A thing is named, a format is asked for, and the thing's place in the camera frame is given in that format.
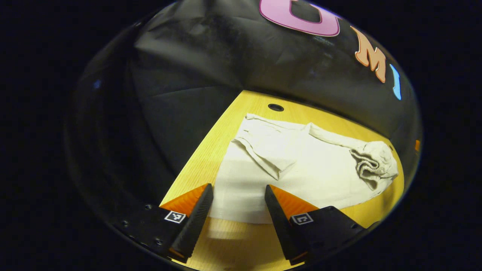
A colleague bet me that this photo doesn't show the white jeans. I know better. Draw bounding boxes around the white jeans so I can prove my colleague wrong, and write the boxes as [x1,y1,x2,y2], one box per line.
[208,113,399,225]

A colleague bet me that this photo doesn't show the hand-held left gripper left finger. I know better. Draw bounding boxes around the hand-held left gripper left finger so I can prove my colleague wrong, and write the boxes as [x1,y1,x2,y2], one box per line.
[113,183,214,263]

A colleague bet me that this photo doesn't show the black backdrop cloth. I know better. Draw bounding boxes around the black backdrop cloth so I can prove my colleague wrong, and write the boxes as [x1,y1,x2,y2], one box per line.
[66,0,422,211]

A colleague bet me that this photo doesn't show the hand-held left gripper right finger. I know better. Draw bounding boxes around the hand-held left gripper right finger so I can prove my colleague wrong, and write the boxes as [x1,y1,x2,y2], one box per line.
[264,184,368,266]

